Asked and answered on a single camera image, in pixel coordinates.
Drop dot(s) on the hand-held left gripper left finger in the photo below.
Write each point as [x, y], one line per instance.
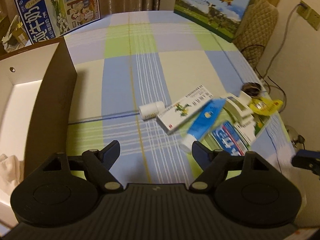
[111, 152]

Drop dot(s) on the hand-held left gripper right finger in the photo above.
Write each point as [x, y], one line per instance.
[198, 150]

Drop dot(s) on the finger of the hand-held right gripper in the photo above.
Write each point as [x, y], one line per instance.
[302, 158]

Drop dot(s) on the blue hand cream tube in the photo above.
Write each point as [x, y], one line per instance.
[203, 120]

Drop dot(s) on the brown cardboard box white inside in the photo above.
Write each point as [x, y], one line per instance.
[57, 100]

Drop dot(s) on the round metal object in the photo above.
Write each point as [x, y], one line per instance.
[295, 136]

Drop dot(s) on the clear plastic box blue label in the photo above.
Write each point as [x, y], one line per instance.
[228, 136]

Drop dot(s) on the white medicine box green flower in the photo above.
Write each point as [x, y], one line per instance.
[185, 107]

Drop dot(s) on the white pill bottle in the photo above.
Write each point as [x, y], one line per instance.
[150, 110]

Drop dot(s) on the white box green stripes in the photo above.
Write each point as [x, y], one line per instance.
[237, 106]

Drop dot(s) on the yellow snack packet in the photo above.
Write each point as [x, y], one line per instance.
[265, 106]

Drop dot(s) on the dark hair scrunchie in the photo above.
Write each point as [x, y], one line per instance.
[251, 89]

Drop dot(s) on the white cloth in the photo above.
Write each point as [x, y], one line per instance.
[10, 172]

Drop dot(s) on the chair with beige quilted cover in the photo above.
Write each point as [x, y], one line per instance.
[260, 27]

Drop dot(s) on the green meadow milk carton box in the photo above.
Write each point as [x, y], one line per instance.
[210, 7]

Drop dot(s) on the blue cartoon milk carton box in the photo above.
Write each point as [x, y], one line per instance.
[50, 12]

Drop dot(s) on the wall socket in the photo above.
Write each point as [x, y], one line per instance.
[310, 12]

